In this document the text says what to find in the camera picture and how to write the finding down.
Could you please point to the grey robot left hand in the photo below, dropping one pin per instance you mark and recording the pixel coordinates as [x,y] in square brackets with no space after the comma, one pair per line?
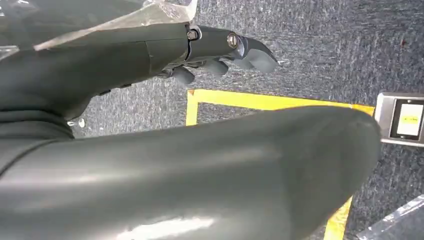
[198,182]

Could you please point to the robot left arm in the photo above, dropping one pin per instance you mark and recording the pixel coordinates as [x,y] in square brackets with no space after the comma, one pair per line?
[30,132]

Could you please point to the yellow floor tape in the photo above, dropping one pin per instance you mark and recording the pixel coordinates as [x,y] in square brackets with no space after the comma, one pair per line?
[245,99]

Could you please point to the clear plastic wrap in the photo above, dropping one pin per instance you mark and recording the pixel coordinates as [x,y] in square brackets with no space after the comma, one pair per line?
[165,13]

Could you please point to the steel floor socket box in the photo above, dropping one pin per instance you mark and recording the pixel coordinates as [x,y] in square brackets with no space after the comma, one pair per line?
[402,119]

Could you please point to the white desk frame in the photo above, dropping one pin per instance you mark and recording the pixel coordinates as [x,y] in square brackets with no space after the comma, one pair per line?
[397,222]

